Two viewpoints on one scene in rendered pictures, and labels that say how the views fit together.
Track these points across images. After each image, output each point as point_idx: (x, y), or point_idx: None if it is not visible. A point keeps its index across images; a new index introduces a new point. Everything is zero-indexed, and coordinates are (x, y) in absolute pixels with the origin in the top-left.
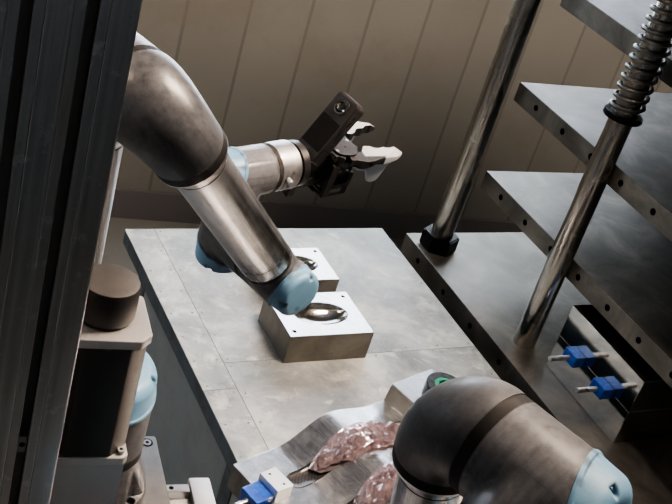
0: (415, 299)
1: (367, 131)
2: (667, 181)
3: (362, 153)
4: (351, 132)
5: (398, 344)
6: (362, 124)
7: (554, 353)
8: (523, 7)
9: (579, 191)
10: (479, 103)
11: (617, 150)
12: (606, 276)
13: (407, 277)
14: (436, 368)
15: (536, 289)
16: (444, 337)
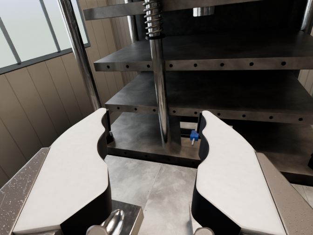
0: (125, 166)
1: (109, 127)
2: (181, 54)
3: (252, 233)
4: (101, 177)
5: (145, 193)
6: (92, 122)
7: (182, 141)
8: (72, 27)
9: (158, 80)
10: (85, 81)
11: (162, 52)
12: (181, 103)
13: (113, 160)
14: (166, 187)
15: (162, 127)
16: (151, 170)
